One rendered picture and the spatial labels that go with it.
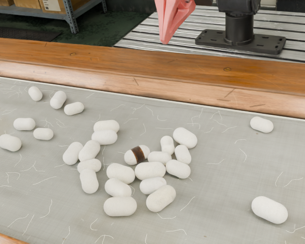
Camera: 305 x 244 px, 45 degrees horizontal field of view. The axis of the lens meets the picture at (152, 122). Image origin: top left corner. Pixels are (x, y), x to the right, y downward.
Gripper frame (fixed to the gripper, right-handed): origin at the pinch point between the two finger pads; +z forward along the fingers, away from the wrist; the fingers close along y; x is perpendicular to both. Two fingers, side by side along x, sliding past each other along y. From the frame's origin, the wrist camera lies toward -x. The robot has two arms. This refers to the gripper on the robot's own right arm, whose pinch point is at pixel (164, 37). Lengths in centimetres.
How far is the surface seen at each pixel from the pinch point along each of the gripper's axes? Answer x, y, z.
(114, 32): 174, -118, -73
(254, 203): -3.5, 16.1, 19.3
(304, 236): -2.8, 21.3, 21.3
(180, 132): 1.9, 4.5, 12.5
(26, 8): 167, -198, -85
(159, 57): 13.2, -6.2, -1.5
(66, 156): -3.2, -8.6, 19.0
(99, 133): 0.0, -6.5, 14.9
